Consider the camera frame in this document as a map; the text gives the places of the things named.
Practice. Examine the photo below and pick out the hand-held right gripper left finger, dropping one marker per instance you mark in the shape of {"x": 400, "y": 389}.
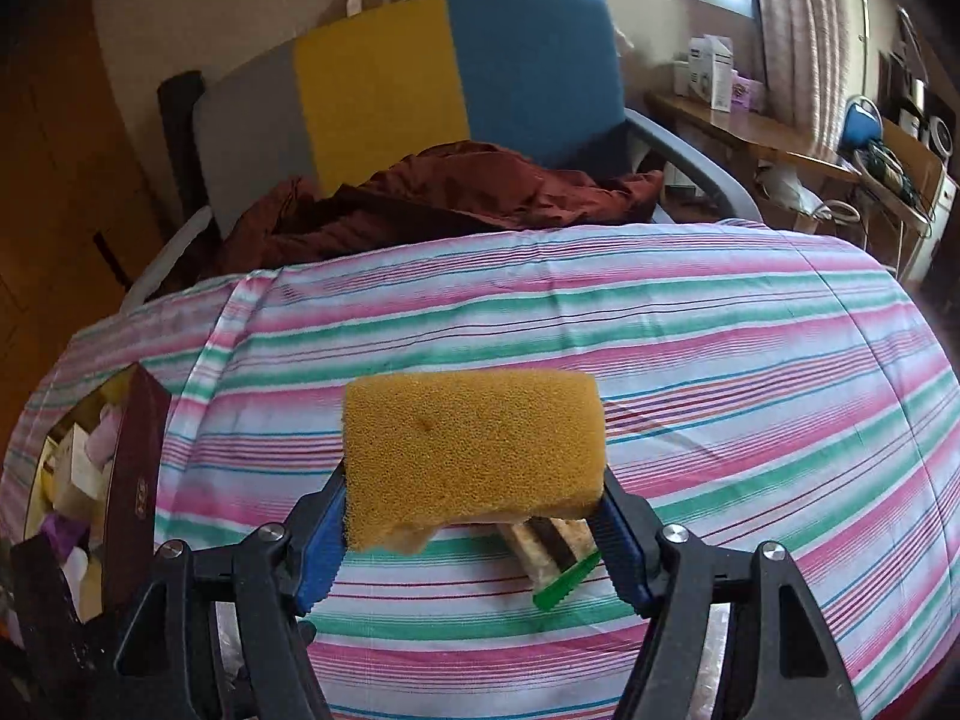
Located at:
{"x": 321, "y": 549}

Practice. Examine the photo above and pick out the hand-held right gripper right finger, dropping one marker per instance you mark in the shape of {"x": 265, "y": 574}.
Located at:
{"x": 622, "y": 551}

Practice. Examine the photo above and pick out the brown brush with green tab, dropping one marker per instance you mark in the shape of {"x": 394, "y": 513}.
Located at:
{"x": 551, "y": 555}

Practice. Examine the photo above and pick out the yellow sponge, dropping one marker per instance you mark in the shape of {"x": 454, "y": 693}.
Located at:
{"x": 472, "y": 457}

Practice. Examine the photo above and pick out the cardboard box with gold lining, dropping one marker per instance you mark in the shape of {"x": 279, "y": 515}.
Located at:
{"x": 131, "y": 480}

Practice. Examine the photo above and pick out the pink soft packet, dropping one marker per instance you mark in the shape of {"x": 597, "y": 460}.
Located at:
{"x": 103, "y": 435}

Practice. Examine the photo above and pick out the beige carton box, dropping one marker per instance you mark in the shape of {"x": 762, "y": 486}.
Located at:
{"x": 79, "y": 465}

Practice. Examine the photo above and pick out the striped bed sheet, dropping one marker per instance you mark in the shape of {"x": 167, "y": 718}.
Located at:
{"x": 712, "y": 390}

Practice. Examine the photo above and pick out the red-brown jacket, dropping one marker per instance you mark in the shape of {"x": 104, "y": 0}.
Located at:
{"x": 450, "y": 195}

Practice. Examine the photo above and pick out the white plastic bag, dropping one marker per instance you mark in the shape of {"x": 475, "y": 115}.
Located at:
{"x": 784, "y": 187}

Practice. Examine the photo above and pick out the wooden desk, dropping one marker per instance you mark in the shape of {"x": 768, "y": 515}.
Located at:
{"x": 750, "y": 131}

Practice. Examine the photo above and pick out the wooden wardrobe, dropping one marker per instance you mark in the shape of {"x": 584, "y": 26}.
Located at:
{"x": 60, "y": 180}

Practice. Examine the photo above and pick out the wooden side cabinet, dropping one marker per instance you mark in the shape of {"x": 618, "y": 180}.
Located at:
{"x": 911, "y": 180}

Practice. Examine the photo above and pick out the small pink box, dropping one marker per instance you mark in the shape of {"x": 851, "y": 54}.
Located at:
{"x": 746, "y": 91}

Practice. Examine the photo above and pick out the grey yellow blue chair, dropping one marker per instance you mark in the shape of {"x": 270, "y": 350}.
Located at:
{"x": 450, "y": 82}

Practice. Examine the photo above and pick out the blue bag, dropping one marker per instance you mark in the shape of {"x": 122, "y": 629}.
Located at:
{"x": 859, "y": 126}

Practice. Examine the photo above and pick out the white carton box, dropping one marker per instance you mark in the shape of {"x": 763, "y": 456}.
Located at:
{"x": 711, "y": 71}

